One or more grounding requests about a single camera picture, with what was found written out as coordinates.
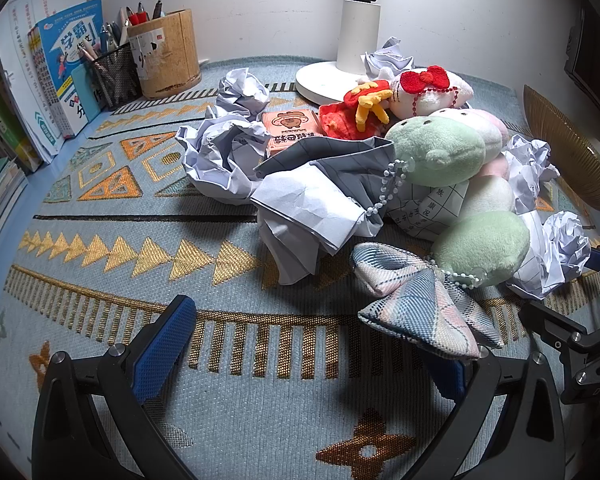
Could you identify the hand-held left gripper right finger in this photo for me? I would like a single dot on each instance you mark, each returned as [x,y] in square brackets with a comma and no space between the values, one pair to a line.
[452,377]

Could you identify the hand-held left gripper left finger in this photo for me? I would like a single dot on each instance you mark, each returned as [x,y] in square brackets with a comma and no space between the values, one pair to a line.
[162,355]

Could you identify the green white pink dango plush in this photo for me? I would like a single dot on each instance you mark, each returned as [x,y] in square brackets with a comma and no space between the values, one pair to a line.
[480,247]
[435,150]

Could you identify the pile of papers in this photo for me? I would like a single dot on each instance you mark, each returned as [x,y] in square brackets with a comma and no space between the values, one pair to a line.
[220,170]

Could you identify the white plush toy red bow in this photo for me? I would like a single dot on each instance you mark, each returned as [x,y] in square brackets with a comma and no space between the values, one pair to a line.
[430,90]

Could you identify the pink card box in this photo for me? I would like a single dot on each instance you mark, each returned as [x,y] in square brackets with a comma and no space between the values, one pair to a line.
[290,130]

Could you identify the single white paper ball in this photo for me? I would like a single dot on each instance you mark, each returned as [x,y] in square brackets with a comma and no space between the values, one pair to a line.
[242,92]

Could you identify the red snack packet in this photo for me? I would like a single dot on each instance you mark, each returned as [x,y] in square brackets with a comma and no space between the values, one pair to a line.
[332,122]

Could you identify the plaid fabric bow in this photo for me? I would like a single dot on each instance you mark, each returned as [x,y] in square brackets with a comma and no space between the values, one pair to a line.
[420,300]

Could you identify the patterned woven table mat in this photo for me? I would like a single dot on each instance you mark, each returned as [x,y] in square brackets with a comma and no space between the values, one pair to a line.
[130,270]

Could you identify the dark monitor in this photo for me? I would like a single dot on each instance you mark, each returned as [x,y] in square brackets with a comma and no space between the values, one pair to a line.
[595,60]

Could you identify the teal notebook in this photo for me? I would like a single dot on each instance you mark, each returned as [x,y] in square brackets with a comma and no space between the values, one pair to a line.
[82,97]

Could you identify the black mesh pen holder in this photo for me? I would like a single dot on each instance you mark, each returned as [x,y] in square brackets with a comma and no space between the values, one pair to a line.
[117,80]

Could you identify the stack of green books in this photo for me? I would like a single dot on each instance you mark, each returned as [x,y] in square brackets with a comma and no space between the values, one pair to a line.
[0,125]

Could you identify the bamboo pen holder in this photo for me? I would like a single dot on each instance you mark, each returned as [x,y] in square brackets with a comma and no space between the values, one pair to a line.
[167,60]

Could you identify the blue cover workbook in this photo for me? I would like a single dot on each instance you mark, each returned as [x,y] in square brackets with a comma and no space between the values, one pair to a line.
[67,50]

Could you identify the white desk lamp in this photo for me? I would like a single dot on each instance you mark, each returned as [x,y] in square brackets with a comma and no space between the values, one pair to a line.
[357,35]

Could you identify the bunch of pens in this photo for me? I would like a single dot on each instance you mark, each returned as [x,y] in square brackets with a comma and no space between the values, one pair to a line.
[140,17]

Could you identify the stack of study books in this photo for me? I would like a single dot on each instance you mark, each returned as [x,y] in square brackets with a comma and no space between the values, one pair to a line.
[25,30]

